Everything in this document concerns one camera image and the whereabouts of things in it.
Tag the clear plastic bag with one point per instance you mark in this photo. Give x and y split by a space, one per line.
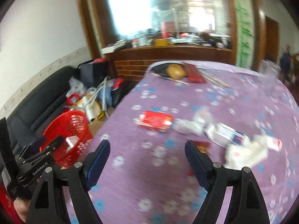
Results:
76 86

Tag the red snack packet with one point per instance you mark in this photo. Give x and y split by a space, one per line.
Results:
193 73

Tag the blue cloth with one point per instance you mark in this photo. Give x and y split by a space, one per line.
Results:
107 98

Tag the white barcode cardboard box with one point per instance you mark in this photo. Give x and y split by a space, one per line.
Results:
245 154

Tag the wooden cabinet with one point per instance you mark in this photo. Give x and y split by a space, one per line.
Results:
130 63

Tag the purple floral tablecloth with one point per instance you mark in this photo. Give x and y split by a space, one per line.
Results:
140 179

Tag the dark red sachet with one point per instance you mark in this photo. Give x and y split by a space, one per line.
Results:
204 147

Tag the dark jacket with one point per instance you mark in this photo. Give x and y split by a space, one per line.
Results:
286 60

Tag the red medicine box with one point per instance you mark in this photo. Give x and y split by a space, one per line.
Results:
155 120

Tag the black leather sofa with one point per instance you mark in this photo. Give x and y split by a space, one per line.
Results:
35 112

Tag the white blue printed box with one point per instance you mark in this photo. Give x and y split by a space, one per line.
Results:
224 134

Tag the red blue packet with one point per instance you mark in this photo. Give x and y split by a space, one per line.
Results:
115 84

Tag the white flat box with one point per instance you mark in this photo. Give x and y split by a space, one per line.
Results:
113 49

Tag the black bag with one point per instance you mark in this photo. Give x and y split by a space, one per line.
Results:
123 93

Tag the wooden door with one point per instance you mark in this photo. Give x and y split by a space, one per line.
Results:
272 39

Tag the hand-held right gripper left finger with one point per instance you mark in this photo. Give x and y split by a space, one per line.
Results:
98 165

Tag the dark shopping bag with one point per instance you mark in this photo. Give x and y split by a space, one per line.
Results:
93 74

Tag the large wall mirror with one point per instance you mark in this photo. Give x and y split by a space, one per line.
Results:
186 4

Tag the white spray bottle red label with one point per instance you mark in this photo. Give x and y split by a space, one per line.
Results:
274 143

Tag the yellow tape roll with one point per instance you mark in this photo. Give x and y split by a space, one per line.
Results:
176 71

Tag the person's left forearm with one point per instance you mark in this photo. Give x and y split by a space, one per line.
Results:
22 211

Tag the row of small household items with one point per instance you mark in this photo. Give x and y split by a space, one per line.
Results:
198 38

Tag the red plastic basket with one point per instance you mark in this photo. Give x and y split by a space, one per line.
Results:
74 126

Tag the paper wrapped chopsticks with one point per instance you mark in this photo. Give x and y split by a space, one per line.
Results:
216 79

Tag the white paper roll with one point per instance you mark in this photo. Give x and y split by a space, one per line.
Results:
92 107

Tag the small white printed box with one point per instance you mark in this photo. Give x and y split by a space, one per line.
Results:
72 142

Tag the red cloth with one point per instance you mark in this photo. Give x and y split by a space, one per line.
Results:
5 205

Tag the black pouch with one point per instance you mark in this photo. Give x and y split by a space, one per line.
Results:
158 68

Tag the yellow box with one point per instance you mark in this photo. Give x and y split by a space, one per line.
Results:
161 42

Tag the bamboo wall decal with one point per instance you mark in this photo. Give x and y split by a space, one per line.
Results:
244 28

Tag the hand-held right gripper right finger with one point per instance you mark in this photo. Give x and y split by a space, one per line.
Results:
198 168

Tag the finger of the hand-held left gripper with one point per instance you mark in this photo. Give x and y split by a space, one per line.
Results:
53 143
37 145

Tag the clear glass cup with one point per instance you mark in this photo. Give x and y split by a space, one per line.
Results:
269 74

